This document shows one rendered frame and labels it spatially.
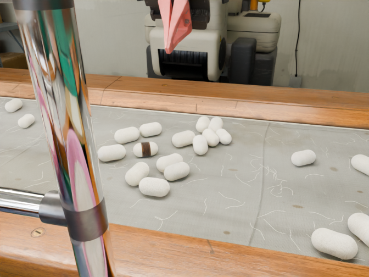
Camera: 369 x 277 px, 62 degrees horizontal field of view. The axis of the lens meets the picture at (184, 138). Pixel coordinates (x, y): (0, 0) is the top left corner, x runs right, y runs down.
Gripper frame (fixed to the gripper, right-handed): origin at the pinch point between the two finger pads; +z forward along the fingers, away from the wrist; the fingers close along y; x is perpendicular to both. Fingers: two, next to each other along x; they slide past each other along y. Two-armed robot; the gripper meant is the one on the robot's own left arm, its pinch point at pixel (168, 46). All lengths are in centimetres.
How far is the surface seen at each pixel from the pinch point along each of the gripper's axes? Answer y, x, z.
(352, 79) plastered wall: 84, 159, -107
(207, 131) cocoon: 7.7, 3.0, 12.2
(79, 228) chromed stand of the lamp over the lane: 4.5, -21.2, 29.2
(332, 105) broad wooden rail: 26.8, 10.6, 1.7
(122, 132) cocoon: -4.2, 1.1, 14.5
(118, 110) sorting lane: -9.8, 9.9, 6.9
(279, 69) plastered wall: 34, 161, -113
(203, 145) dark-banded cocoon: 7.7, 0.7, 15.3
